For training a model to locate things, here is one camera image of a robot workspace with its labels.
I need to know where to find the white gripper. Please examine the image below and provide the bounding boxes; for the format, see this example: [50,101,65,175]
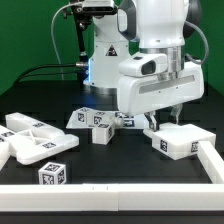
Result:
[117,62,204,131]

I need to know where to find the white chair seat block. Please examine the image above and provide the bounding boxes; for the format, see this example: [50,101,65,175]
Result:
[143,123,216,160]

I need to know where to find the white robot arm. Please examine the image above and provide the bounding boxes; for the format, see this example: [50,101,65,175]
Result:
[82,0,204,130]

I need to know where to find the white base tag sheet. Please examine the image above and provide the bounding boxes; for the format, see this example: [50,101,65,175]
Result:
[66,109,149,129]

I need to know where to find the small white tagged cube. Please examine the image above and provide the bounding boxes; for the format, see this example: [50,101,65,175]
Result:
[38,162,67,185]

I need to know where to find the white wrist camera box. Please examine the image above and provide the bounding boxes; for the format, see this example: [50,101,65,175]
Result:
[118,52,168,77]

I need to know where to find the white right fence rail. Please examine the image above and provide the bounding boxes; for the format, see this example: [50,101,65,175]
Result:
[198,141,224,184]

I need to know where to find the white fence rail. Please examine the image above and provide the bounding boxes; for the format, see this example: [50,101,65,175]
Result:
[0,184,224,212]
[198,141,224,184]

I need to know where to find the white front fence rail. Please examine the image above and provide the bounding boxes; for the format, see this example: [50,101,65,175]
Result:
[0,184,224,212]

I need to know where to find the overhead camera on stand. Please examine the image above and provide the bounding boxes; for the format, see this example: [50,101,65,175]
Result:
[70,0,117,16]

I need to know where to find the black camera stand pole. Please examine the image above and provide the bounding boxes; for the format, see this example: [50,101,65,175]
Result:
[71,2,91,84]

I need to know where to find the grey cable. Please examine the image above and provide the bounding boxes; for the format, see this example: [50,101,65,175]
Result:
[50,1,84,81]

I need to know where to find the white chair back frame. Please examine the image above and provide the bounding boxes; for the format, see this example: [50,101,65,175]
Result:
[0,112,79,170]

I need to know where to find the black cables on table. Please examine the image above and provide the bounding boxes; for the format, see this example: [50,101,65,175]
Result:
[14,61,89,84]

